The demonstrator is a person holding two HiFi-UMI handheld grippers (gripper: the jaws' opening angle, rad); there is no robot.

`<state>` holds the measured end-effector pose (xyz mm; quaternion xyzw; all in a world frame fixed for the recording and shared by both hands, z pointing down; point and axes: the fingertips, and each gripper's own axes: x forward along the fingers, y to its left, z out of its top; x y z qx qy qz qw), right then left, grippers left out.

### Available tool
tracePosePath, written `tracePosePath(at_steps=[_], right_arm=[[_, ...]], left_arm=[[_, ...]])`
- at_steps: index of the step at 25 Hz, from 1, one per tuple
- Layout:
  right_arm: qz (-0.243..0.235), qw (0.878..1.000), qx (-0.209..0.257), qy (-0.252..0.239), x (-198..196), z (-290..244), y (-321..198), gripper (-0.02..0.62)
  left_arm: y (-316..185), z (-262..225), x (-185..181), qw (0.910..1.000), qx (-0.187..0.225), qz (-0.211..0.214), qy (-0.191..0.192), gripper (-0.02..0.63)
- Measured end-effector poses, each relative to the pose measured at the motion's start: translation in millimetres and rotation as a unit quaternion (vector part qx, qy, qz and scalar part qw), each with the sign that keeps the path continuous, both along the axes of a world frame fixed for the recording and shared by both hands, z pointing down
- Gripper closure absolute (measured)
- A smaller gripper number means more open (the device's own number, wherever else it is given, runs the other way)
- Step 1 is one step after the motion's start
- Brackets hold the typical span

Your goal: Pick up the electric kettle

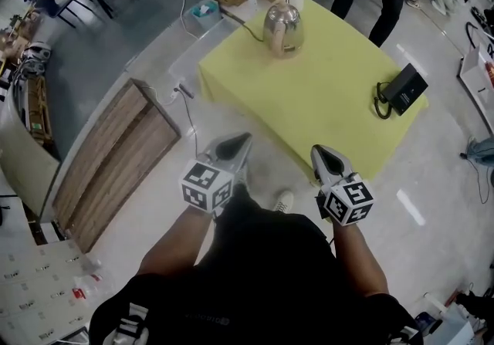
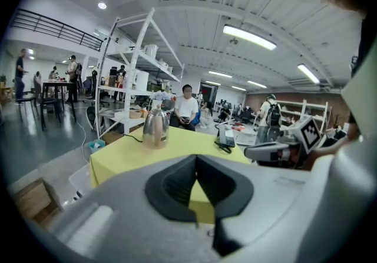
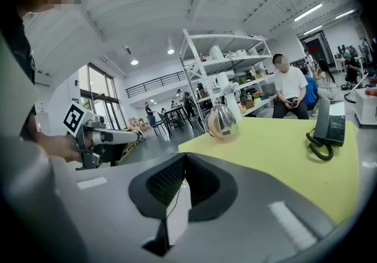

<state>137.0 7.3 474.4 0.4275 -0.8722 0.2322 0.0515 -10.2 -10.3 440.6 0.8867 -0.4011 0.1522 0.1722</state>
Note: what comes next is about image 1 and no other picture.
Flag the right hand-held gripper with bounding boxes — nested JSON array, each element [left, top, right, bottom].
[[310, 144, 376, 228]]

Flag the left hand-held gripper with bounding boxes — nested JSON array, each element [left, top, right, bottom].
[[177, 132, 253, 218]]

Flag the silver electric kettle beige handle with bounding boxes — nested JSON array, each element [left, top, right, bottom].
[[262, 0, 306, 59]]

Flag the person's right forearm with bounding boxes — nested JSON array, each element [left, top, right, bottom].
[[332, 219, 390, 296]]

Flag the person's left forearm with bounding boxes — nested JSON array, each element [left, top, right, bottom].
[[137, 206, 215, 277]]

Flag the person's black trousers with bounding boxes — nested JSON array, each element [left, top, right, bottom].
[[225, 183, 267, 221]]

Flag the person's white right shoe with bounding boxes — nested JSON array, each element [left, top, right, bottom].
[[271, 188, 295, 214]]

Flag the yellow-green tablecloth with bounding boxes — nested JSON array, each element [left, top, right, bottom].
[[197, 0, 429, 223]]

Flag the white power strip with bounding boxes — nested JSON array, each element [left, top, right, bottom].
[[140, 83, 184, 107]]

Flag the black desk telephone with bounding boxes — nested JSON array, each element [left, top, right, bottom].
[[380, 63, 429, 117]]

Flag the clear plastic storage box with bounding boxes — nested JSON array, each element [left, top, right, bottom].
[[167, 17, 242, 82]]

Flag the wooden floor board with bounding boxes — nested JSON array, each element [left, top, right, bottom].
[[51, 77, 182, 255]]

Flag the person's black shirt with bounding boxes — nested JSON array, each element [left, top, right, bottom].
[[88, 211, 420, 345]]

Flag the light blue waste bin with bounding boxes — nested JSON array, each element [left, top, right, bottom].
[[183, 0, 222, 32]]

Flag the white low cabinet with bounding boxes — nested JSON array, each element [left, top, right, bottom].
[[456, 42, 494, 132]]

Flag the black mesh waste basket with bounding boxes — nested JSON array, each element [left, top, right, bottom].
[[414, 311, 439, 337]]

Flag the clear plastic bag red label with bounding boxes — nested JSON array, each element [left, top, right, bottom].
[[71, 258, 105, 302]]

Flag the light grey table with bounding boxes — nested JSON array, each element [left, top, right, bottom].
[[414, 291, 479, 345]]

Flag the wooden pallets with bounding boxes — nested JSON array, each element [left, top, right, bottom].
[[22, 75, 55, 147]]

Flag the white black helmet device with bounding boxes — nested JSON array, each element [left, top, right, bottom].
[[21, 41, 52, 76]]

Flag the white locker cabinet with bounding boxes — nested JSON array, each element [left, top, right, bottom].
[[0, 238, 105, 345]]

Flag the thin black floor cable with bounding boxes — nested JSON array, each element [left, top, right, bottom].
[[181, 94, 201, 157]]

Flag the black coiled telephone cord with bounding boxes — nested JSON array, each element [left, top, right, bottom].
[[373, 81, 393, 120]]

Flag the thin dark cable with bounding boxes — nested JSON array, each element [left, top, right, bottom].
[[239, 24, 267, 43]]

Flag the black vacuum hose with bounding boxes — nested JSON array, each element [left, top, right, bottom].
[[465, 7, 494, 47]]

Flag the white black backpack strap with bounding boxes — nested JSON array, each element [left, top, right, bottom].
[[115, 301, 151, 345]]

